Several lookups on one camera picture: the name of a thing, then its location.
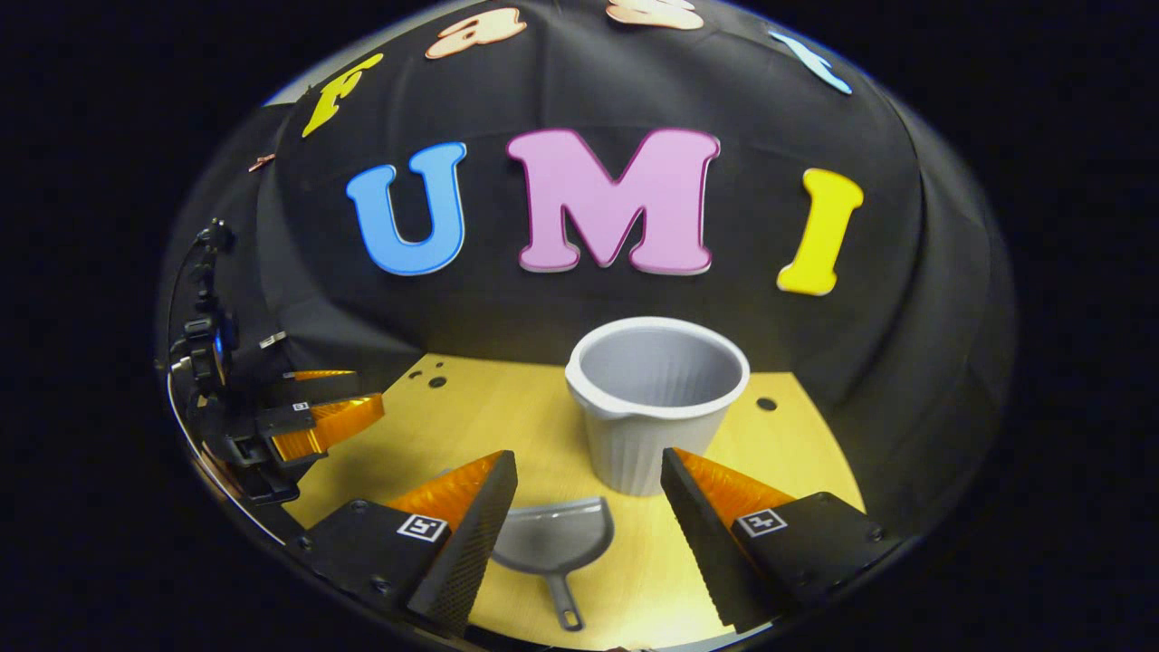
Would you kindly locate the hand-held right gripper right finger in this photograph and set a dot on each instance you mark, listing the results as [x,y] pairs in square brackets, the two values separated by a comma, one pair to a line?
[702,552]

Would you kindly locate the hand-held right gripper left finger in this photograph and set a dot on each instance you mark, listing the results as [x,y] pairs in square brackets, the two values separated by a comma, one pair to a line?
[475,552]

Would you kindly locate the small white tag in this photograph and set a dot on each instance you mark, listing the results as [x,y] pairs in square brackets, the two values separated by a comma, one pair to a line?
[272,340]

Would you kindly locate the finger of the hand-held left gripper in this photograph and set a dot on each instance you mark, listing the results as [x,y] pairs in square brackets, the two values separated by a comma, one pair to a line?
[326,424]
[321,388]

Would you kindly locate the copper cloth clip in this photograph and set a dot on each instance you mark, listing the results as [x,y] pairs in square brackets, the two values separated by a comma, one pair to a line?
[261,163]

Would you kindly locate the wooden desktop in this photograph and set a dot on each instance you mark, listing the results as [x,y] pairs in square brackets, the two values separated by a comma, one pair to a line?
[516,417]

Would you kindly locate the white ribbed garbage bin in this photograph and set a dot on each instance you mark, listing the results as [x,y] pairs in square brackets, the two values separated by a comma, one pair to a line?
[643,444]

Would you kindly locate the grey dustpan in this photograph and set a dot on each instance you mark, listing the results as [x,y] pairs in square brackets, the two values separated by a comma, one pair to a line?
[552,539]

